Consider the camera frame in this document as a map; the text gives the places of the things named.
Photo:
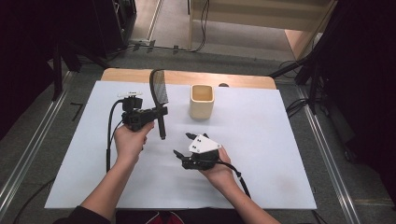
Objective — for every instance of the metal floor rail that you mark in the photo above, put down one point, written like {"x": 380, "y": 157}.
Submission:
{"x": 34, "y": 137}
{"x": 330, "y": 155}

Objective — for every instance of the person's dark red clothing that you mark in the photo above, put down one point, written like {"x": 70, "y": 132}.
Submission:
{"x": 186, "y": 218}

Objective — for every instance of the white board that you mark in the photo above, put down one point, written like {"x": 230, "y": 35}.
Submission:
{"x": 264, "y": 140}

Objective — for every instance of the light wooden frame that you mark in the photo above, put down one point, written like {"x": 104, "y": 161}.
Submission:
{"x": 249, "y": 12}

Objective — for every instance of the person's right hand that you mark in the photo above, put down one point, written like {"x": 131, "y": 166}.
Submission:
{"x": 221, "y": 177}

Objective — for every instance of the beige square cup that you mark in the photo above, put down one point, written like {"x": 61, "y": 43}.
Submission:
{"x": 201, "y": 107}

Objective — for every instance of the black metal stand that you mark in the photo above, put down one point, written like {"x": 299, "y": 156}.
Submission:
{"x": 313, "y": 81}
{"x": 57, "y": 74}

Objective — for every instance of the dark equipment cabinet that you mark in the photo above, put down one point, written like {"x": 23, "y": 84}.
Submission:
{"x": 112, "y": 28}

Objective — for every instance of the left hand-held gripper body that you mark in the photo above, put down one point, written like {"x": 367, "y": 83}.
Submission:
{"x": 135, "y": 116}

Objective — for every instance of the person's left hand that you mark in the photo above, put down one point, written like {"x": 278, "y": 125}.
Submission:
{"x": 130, "y": 144}

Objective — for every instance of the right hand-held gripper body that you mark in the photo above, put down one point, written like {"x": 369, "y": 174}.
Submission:
{"x": 200, "y": 158}

